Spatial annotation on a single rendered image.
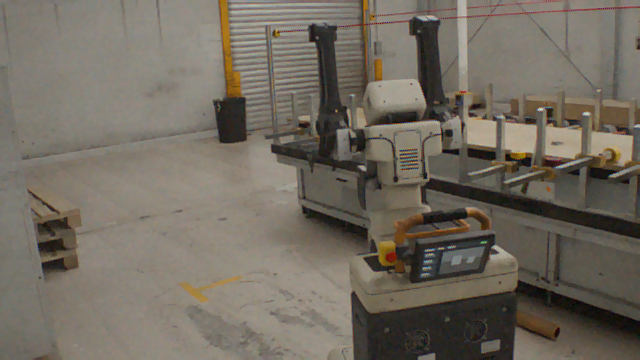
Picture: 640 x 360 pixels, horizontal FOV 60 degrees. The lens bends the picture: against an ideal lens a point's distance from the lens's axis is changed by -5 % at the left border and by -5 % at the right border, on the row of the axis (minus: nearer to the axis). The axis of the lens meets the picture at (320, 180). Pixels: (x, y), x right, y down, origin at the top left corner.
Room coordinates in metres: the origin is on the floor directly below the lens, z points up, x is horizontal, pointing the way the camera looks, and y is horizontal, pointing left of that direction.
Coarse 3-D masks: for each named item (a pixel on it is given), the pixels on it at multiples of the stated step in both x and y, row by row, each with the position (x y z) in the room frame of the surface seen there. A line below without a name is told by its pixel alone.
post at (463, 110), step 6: (462, 108) 3.19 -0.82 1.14; (462, 114) 3.19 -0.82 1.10; (462, 132) 3.19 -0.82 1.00; (462, 138) 3.19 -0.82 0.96; (462, 144) 3.19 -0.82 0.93; (462, 150) 3.19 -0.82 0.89; (462, 156) 3.19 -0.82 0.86; (462, 162) 3.19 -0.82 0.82; (462, 168) 3.19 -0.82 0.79; (462, 174) 3.19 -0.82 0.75; (462, 180) 3.19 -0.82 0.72; (468, 180) 3.20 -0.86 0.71
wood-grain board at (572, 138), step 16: (480, 128) 3.88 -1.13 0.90; (512, 128) 3.81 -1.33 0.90; (528, 128) 3.77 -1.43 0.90; (560, 128) 3.70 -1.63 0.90; (480, 144) 3.31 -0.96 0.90; (512, 144) 3.25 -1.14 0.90; (528, 144) 3.22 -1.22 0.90; (576, 144) 3.15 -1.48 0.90; (592, 144) 3.12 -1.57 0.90; (608, 144) 3.10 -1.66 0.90; (624, 144) 3.07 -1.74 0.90; (624, 160) 2.69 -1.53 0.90
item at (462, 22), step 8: (464, 0) 4.42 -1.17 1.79; (464, 8) 4.42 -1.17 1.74; (464, 24) 4.42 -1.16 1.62; (464, 32) 4.42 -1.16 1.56; (464, 40) 4.41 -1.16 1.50; (464, 48) 4.41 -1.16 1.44; (464, 56) 4.41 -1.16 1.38; (464, 64) 4.41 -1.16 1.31; (464, 72) 4.41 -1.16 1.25; (464, 80) 4.41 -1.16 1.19; (464, 88) 4.41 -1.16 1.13
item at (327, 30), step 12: (312, 24) 2.37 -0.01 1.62; (324, 24) 2.32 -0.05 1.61; (324, 36) 2.27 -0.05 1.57; (324, 48) 2.26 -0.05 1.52; (324, 60) 2.26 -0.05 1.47; (324, 72) 2.26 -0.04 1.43; (336, 72) 2.25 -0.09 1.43; (324, 84) 2.27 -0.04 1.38; (336, 84) 2.24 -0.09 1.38; (336, 96) 2.23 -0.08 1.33; (324, 108) 2.22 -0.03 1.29; (336, 108) 2.24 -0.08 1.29; (324, 120) 2.19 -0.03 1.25; (348, 120) 2.21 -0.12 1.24; (324, 132) 2.22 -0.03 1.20
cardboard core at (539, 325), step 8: (520, 312) 2.75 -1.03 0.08; (520, 320) 2.71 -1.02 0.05; (528, 320) 2.68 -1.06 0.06; (536, 320) 2.66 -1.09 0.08; (544, 320) 2.64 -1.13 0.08; (528, 328) 2.68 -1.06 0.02; (536, 328) 2.63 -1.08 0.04; (544, 328) 2.60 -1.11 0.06; (552, 328) 2.57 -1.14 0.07; (560, 328) 2.59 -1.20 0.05; (552, 336) 2.55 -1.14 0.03
